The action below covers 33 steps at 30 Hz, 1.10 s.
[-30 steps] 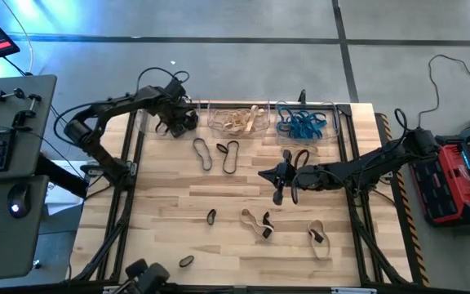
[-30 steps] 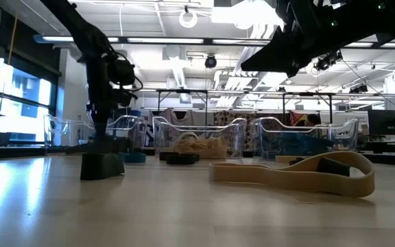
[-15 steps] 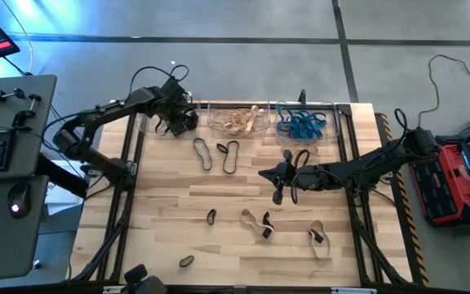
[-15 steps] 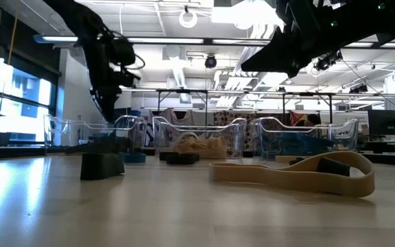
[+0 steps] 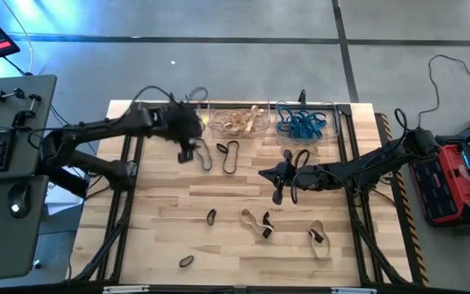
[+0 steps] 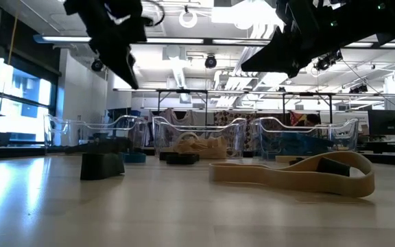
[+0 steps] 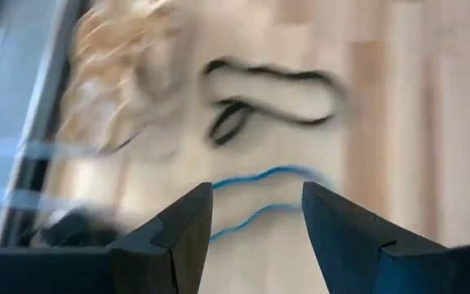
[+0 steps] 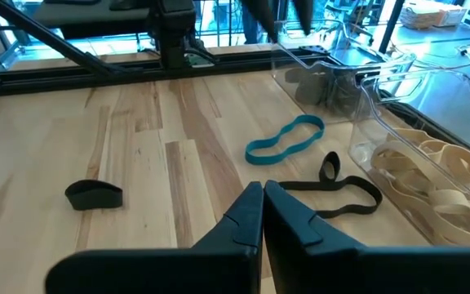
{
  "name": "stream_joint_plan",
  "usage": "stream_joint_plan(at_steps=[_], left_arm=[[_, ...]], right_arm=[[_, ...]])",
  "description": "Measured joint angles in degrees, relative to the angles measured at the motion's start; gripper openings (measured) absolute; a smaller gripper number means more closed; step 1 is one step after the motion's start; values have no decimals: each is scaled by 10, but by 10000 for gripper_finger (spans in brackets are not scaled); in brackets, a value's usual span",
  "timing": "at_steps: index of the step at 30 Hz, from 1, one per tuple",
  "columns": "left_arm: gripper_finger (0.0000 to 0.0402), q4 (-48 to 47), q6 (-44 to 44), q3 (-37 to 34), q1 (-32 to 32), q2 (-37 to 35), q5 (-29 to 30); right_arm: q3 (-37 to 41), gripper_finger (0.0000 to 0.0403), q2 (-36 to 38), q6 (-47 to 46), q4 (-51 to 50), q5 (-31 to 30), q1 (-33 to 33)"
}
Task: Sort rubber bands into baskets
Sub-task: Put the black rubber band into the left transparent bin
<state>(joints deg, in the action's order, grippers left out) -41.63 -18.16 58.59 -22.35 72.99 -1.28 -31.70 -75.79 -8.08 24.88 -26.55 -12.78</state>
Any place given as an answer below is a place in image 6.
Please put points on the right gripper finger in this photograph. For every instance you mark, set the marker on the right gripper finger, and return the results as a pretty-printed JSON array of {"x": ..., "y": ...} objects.
[{"x": 276, "y": 58}]

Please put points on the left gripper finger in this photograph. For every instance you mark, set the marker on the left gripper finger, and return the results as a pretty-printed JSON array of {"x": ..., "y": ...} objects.
[{"x": 122, "y": 65}]

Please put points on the beige rubber band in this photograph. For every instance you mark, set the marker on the beige rubber band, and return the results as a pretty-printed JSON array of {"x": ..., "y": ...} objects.
[
  {"x": 286, "y": 182},
  {"x": 190, "y": 145},
  {"x": 216, "y": 147}
]

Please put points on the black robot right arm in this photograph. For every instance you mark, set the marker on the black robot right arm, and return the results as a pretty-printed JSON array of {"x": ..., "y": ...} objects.
[{"x": 372, "y": 20}]

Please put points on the black ceiling spotlight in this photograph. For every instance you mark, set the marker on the black ceiling spotlight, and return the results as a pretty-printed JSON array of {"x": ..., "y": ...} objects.
[
  {"x": 210, "y": 61},
  {"x": 97, "y": 65},
  {"x": 358, "y": 89},
  {"x": 328, "y": 61}
]

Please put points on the long ceiling light bar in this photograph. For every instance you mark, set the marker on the long ceiling light bar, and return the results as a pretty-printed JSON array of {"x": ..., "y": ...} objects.
[{"x": 70, "y": 38}]

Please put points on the colourful hanging cloth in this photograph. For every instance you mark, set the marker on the colourful hanging cloth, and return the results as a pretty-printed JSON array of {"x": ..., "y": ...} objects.
[{"x": 297, "y": 118}]

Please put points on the round white pendant lamp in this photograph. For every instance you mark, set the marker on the round white pendant lamp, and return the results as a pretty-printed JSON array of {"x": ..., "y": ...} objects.
[{"x": 181, "y": 21}]

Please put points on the clear plastic basket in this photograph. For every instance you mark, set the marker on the clear plastic basket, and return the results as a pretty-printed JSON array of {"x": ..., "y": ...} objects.
[
  {"x": 51, "y": 127},
  {"x": 348, "y": 132},
  {"x": 159, "y": 128}
]

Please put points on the pale hanging cloth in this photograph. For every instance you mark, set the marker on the pale hanging cloth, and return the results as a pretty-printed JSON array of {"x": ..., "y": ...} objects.
[{"x": 180, "y": 116}]

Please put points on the patterned hanging cloth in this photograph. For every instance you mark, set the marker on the patterned hanging cloth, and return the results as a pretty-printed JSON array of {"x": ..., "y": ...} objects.
[{"x": 223, "y": 116}]

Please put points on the large room window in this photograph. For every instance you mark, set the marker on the large room window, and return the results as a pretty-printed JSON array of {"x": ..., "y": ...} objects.
[{"x": 19, "y": 103}]

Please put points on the black computer monitor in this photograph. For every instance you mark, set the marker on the black computer monitor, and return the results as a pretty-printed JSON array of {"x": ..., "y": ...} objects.
[{"x": 387, "y": 121}]

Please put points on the black metal rack frame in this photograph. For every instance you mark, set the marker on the black metal rack frame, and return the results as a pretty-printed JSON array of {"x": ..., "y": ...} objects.
[{"x": 206, "y": 103}]

